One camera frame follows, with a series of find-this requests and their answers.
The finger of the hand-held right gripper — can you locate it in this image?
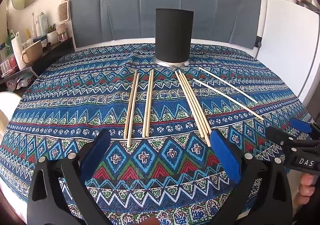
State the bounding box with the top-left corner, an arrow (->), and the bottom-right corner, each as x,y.
289,118 -> 320,141
265,127 -> 297,157

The blue patterned tablecloth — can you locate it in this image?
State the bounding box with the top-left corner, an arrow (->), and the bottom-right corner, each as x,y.
0,43 -> 317,225

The dark side counter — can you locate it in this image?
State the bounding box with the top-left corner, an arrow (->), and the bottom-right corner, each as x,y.
0,37 -> 76,86

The beige mug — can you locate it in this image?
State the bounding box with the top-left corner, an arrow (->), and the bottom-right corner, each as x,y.
21,40 -> 44,64

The black cylindrical utensil holder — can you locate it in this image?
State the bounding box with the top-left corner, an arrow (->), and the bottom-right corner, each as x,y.
153,8 -> 194,68

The person's right hand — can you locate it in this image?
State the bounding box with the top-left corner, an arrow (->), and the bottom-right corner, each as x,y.
294,174 -> 316,207

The clear pink box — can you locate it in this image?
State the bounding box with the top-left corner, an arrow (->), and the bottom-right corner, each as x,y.
0,55 -> 18,76

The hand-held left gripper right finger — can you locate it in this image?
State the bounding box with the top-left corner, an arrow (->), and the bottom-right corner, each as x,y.
209,130 -> 293,225

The wooden paddle hairbrush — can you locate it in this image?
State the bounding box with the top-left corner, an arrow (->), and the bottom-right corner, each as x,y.
58,0 -> 70,23

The grey fabric panel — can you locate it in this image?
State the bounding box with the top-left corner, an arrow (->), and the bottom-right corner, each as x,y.
68,0 -> 262,50

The white bottle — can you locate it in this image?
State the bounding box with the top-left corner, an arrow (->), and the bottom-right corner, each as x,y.
36,12 -> 49,37

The pale thin chopstick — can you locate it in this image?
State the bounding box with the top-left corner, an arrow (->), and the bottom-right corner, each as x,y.
192,78 -> 265,121
198,66 -> 258,104

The white paper box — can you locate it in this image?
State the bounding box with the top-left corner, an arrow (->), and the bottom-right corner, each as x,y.
11,36 -> 27,71

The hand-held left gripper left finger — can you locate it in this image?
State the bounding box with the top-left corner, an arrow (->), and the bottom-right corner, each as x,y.
26,129 -> 112,225

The small potted plant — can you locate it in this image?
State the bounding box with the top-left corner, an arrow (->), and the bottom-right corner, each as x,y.
47,24 -> 58,43

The pink glass jar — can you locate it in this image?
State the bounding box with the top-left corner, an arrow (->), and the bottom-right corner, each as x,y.
57,24 -> 69,42

